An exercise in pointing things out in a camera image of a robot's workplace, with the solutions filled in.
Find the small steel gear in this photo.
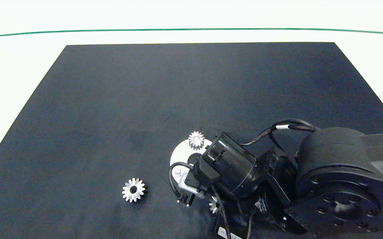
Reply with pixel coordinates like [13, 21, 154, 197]
[188, 131, 205, 149]
[209, 196, 220, 214]

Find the large steel gear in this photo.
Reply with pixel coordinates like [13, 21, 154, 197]
[122, 178, 146, 203]

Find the round white plate with pins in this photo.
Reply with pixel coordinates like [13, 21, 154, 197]
[170, 139, 213, 185]

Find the dark rubber mat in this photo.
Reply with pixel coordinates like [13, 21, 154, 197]
[0, 41, 383, 239]

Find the green tape line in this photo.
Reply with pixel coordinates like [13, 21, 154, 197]
[0, 28, 383, 40]

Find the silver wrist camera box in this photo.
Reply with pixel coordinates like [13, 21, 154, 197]
[177, 168, 209, 199]

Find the short black camera cable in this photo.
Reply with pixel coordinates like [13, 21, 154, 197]
[168, 162, 195, 207]

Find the thin cable, white tag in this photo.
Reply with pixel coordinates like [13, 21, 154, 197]
[240, 119, 320, 151]

